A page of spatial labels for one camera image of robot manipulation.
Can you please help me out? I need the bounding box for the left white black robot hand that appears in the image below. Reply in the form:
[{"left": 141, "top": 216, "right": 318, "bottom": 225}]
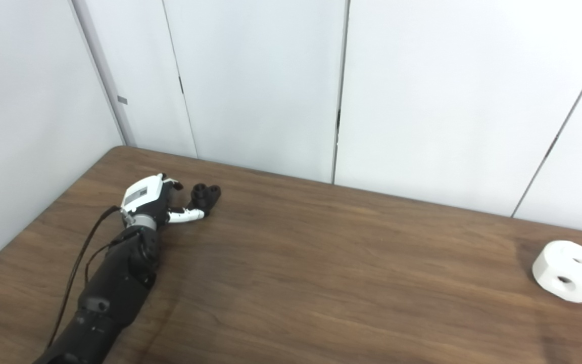
[{"left": 120, "top": 173, "right": 206, "bottom": 229}]

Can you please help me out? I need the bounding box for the black plastic holder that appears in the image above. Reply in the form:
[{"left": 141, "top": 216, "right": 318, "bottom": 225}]
[{"left": 186, "top": 184, "right": 222, "bottom": 218}]

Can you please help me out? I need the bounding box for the round white plastic piece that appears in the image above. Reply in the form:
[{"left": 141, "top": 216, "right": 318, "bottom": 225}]
[{"left": 532, "top": 240, "right": 582, "bottom": 304}]

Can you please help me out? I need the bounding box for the thin black wire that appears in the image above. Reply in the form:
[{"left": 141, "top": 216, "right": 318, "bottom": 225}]
[{"left": 85, "top": 242, "right": 121, "bottom": 284}]

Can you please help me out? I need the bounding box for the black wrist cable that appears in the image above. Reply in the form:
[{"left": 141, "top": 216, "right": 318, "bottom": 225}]
[{"left": 46, "top": 206, "right": 125, "bottom": 350}]

